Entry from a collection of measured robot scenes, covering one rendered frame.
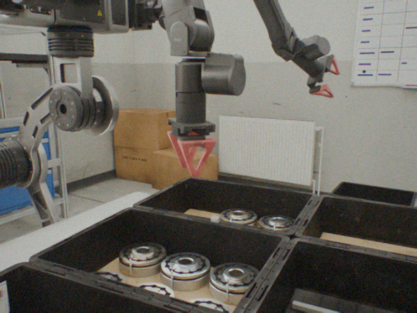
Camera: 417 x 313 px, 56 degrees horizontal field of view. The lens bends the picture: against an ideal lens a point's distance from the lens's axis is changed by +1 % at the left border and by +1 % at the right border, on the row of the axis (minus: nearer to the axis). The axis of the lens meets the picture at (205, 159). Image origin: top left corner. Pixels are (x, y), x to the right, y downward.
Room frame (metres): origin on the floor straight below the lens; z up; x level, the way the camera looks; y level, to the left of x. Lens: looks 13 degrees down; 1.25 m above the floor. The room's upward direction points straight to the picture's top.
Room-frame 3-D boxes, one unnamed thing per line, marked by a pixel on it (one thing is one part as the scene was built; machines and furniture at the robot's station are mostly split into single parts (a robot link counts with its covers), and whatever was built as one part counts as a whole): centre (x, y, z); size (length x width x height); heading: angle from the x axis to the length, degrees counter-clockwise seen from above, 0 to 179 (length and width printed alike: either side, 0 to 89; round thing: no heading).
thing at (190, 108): (0.72, 0.03, 1.18); 0.10 x 0.07 x 0.07; 19
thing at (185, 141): (0.70, 0.02, 1.11); 0.07 x 0.07 x 0.09; 19
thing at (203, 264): (0.73, 0.04, 0.86); 0.10 x 0.10 x 0.01
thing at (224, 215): (1.01, -0.09, 0.86); 0.10 x 0.10 x 0.01
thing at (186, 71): (0.72, 0.02, 1.24); 0.07 x 0.06 x 0.07; 58
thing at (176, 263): (0.73, 0.04, 0.86); 0.05 x 0.05 x 0.01
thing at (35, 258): (0.67, 0.07, 0.92); 0.40 x 0.30 x 0.02; 64
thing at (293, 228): (0.94, -0.06, 0.92); 0.40 x 0.30 x 0.02; 64
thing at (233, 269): (0.69, -0.06, 0.86); 0.05 x 0.05 x 0.01
